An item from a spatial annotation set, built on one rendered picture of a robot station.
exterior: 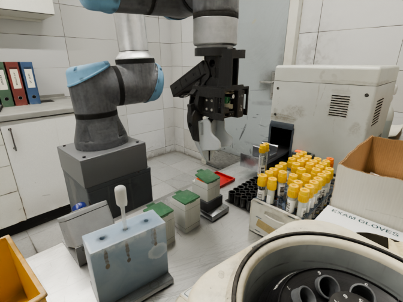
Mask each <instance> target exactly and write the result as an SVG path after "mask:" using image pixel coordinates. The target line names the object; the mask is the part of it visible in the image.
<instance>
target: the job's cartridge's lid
mask: <svg viewBox="0 0 403 302"><path fill-rule="evenodd" d="M196 172H198V173H197V174H195V176H196V177H198V178H199V179H200V180H202V181H204V182H205V183H207V184H210V183H213V182H215V181H216V180H218V179H220V176H218V175H217V174H215V173H213V172H212V171H211V170H209V169H206V170H203V169H199V170H197V171H196Z"/></svg>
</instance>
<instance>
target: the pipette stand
mask: <svg viewBox="0 0 403 302"><path fill-rule="evenodd" d="M126 220H127V230H126V231H124V229H123V223H122V221H120V222H118V223H115V224H113V225H110V226H107V227H105V228H102V229H99V230H97V231H94V232H91V233H89V234H86V235H83V236H82V240H83V245H84V248H85V254H86V259H87V263H88V269H89V274H90V277H91V281H90V283H91V287H92V290H93V292H94V295H95V298H96V300H97V302H141V301H143V300H145V299H147V298H148V297H150V296H151V295H153V294H155V293H156V292H158V291H160V290H162V289H163V288H165V287H166V286H169V285H170V284H172V283H173V282H174V279H173V277H172V276H171V274H170V273H169V268H168V257H167V239H166V223H165V222H164V221H163V220H162V219H161V218H160V217H159V216H158V215H157V214H156V213H155V212H154V211H153V210H150V211H147V212H144V213H142V214H139V215H137V216H134V217H131V218H129V219H126Z"/></svg>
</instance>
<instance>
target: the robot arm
mask: <svg viewBox="0 0 403 302"><path fill-rule="evenodd" d="M79 1H80V3H81V4H82V5H83V7H85V8H86V9H87V10H90V11H100V12H104V13H106V14H113V16H114V20H115V28H116V36H117V40H118V48H119V54H118V55H117V57H116V58H115V64H116V65H114V66H110V63H109V61H102V62H95V63H91V64H85V65H78V66H74V67H69V68H68V69H67V70H66V73H65V74H66V78H67V87H68V89H69V93H70V97H71V102H72V105H73V110H74V115H75V118H76V128H75V134H74V145H75V148H76V149H77V150H79V151H84V152H94V151H100V150H107V149H112V148H115V147H118V146H121V145H123V144H125V143H126V142H127V141H128V134H127V132H126V130H125V128H124V126H123V124H122V122H121V120H120V118H119V116H118V111H117V106H121V105H130V104H138V103H147V102H150V101H155V100H157V99H158V98H159V97H160V96H161V94H162V92H163V87H164V74H163V71H162V68H161V66H160V65H159V64H157V63H155V59H154V57H153V56H152V55H151V54H150V53H149V50H148V40H147V34H146V23H145V15H148V16H164V17H165V18H166V19H169V20H183V19H186V18H187V17H190V16H193V45H194V46H197V48H195V49H194V56H204V60H202V61H201V62H200V63H198V64H197V65H196V66H195V67H193V68H192V69H191V70H189V71H188V72H187V73H186V74H184V75H183V76H182V77H181V78H179V79H178V80H176V81H175V82H174V83H173V84H171V85H170V88H171V92H172V95H173V97H180V98H186V97H188V96H190V99H189V104H187V107H188V112H187V124H188V128H189V131H190V133H191V136H192V139H193V140H194V142H195V144H196V147H197V149H198V150H199V152H200V154H201V155H202V157H203V158H204V160H205V161H211V159H212V157H213V154H214V153H215V151H216V150H219V149H220V148H221V147H225V146H231V145H232V144H233V137H232V136H231V135H230V134H229V133H228V132H227V131H226V130H225V120H224V119H225V118H228V117H236V118H238V117H242V116H243V115H247V113H248V95H249V86H244V85H243V84H238V75H239V59H245V52H246V50H236V48H233V46H236V45H237V32H238V19H239V0H79ZM244 94H246V101H245V108H243V101H244ZM204 116H206V117H209V118H208V119H203V117H204Z"/></svg>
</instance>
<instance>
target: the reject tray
mask: <svg viewBox="0 0 403 302"><path fill-rule="evenodd" d="M214 173H215V174H217V175H218V176H220V188H222V187H224V186H226V185H228V184H230V183H231V182H233V181H235V178H234V177H231V176H228V175H226V174H224V173H221V172H219V171H216V172H214Z"/></svg>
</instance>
